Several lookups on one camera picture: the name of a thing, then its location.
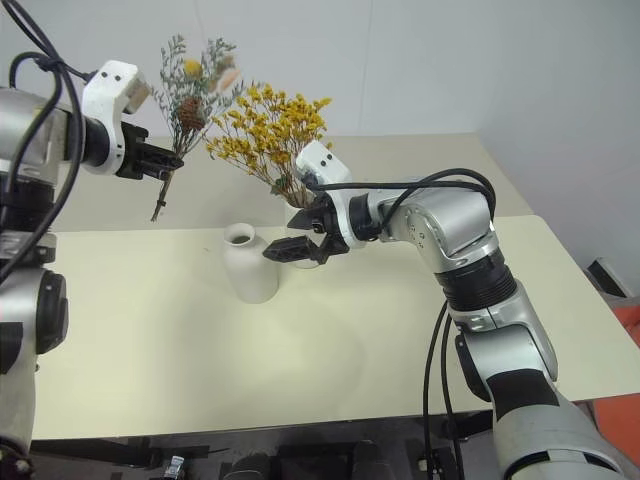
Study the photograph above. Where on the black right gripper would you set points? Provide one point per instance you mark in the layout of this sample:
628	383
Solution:
327	235

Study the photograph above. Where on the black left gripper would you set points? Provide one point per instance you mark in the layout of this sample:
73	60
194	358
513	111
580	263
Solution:
131	150

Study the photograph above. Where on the dried pine cone flower bouquet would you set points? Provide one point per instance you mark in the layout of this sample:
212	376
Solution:
190	112

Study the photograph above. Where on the yellow dried flower bouquet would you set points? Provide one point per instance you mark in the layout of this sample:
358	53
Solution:
270	130

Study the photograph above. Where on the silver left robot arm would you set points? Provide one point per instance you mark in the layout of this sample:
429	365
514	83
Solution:
30	125

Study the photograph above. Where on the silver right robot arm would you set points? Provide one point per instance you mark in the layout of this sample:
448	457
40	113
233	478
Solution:
500	300

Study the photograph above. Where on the white ceramic vase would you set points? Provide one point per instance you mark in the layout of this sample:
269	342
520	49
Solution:
252	270
306	266

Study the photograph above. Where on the small silver metal clip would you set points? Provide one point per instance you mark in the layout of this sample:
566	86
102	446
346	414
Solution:
175	466

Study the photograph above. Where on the black box on floor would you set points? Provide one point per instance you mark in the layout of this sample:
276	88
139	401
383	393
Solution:
615	280

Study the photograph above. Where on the orange object on floor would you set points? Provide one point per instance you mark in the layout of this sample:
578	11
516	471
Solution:
629	327

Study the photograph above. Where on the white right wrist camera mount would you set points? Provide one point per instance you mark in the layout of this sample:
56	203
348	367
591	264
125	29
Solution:
327	165

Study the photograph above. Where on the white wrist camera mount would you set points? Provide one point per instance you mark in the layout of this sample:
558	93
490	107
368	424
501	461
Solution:
102	95
327	165

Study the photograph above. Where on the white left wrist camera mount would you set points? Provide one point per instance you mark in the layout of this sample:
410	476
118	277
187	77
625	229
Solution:
102	95

